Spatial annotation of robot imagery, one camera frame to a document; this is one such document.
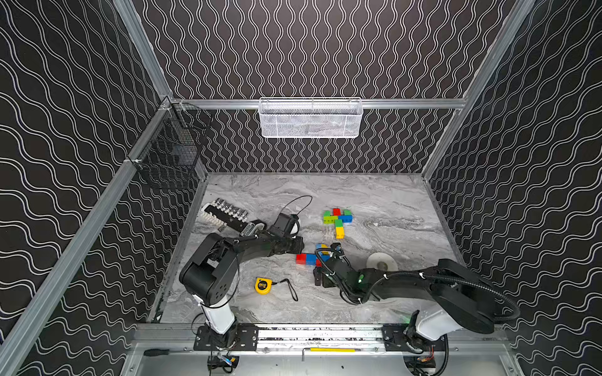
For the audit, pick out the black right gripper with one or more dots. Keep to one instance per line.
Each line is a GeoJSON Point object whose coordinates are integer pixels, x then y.
{"type": "Point", "coordinates": [324, 282]}

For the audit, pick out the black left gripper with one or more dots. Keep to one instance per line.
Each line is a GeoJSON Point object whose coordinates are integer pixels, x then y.
{"type": "Point", "coordinates": [294, 243]}

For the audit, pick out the red square lego brick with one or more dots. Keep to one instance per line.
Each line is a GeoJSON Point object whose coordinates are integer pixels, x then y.
{"type": "Point", "coordinates": [301, 259]}

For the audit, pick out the blue square lego brick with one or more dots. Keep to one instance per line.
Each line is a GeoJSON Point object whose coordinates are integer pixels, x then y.
{"type": "Point", "coordinates": [310, 260]}

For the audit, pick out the yellow square lego brick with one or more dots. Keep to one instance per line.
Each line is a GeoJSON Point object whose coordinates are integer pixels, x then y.
{"type": "Point", "coordinates": [339, 233]}

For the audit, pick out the blue long lego brick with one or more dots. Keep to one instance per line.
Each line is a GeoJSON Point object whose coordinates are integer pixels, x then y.
{"type": "Point", "coordinates": [346, 218]}

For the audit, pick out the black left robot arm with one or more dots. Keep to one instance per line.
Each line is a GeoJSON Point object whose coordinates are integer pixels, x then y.
{"type": "Point", "coordinates": [216, 265]}

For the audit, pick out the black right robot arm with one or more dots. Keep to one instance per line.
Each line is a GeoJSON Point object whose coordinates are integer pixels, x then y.
{"type": "Point", "coordinates": [462, 299]}

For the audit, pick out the yellow tape measure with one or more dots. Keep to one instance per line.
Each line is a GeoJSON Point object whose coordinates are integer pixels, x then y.
{"type": "Point", "coordinates": [263, 285]}

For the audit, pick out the white tape roll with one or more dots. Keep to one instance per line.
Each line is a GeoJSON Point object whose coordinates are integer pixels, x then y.
{"type": "Point", "coordinates": [382, 261]}

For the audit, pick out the black socket set holder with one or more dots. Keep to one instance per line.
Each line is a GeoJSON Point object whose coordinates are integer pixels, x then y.
{"type": "Point", "coordinates": [223, 214]}

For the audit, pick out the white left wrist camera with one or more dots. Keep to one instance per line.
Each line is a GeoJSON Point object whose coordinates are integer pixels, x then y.
{"type": "Point", "coordinates": [294, 225]}

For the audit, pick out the white wire mesh basket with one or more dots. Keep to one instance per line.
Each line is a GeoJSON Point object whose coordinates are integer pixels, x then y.
{"type": "Point", "coordinates": [302, 118]}

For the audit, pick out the black wire mesh basket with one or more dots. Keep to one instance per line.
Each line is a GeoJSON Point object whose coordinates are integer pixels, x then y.
{"type": "Point", "coordinates": [171, 159]}

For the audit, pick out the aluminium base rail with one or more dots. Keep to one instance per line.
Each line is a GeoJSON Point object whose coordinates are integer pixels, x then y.
{"type": "Point", "coordinates": [268, 339]}

